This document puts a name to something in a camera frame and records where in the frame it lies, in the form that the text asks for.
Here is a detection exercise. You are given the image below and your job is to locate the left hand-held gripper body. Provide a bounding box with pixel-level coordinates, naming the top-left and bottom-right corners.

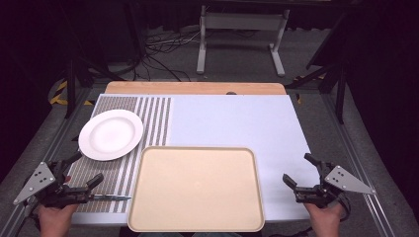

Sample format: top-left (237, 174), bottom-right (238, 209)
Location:
top-left (13, 160), bottom-right (91, 209)

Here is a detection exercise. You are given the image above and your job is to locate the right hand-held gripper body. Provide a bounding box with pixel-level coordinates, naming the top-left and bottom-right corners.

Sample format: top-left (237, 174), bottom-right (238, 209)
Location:
top-left (294, 162), bottom-right (377, 209)

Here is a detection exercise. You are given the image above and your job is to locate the metal table knife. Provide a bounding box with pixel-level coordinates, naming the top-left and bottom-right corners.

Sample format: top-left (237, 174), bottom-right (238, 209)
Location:
top-left (88, 194), bottom-right (132, 202)

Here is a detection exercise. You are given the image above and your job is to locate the person's left hand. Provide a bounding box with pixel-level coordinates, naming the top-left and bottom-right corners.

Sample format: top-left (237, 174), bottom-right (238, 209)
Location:
top-left (37, 202), bottom-right (80, 237)

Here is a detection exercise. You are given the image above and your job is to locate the person's right hand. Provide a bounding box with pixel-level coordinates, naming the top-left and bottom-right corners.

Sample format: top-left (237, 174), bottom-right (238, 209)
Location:
top-left (303, 200), bottom-right (346, 237)

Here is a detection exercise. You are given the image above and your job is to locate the white round plate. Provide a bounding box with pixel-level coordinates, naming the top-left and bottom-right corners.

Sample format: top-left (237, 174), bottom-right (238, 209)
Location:
top-left (78, 109), bottom-right (144, 162)

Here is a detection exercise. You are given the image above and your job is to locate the yellow black floor tape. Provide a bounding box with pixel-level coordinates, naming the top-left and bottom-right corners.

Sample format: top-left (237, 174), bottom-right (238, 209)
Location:
top-left (48, 80), bottom-right (96, 107)

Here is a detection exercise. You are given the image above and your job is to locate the black metal stand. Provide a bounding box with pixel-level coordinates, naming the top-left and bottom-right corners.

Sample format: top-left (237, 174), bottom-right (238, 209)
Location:
top-left (286, 9), bottom-right (352, 125)
top-left (62, 0), bottom-right (147, 120)

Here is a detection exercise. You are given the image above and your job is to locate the light blue mat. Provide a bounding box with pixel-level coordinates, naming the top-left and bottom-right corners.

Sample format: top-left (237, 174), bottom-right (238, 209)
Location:
top-left (70, 93), bottom-right (321, 226)

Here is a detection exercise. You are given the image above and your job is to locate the striped grey placemat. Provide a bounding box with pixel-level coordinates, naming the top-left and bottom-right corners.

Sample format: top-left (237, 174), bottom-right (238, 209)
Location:
top-left (66, 95), bottom-right (173, 214)

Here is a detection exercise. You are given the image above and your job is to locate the beige plastic tray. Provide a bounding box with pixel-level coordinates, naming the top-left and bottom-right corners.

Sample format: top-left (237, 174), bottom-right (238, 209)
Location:
top-left (126, 145), bottom-right (266, 233)

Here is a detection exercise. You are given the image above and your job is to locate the wooden table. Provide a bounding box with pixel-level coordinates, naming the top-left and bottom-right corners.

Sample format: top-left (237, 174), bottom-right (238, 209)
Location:
top-left (104, 81), bottom-right (288, 97)

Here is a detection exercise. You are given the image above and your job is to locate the white metal stand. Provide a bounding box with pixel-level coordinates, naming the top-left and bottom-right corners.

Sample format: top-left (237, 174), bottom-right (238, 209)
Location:
top-left (196, 4), bottom-right (292, 78)

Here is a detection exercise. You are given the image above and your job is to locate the aluminium frame rail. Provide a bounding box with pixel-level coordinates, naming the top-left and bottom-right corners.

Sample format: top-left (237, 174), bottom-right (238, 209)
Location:
top-left (0, 86), bottom-right (100, 237)
top-left (319, 92), bottom-right (398, 237)

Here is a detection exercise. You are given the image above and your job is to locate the bundle of floor cables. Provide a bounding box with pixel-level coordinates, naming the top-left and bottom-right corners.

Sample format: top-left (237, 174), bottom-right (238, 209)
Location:
top-left (132, 26), bottom-right (203, 83)

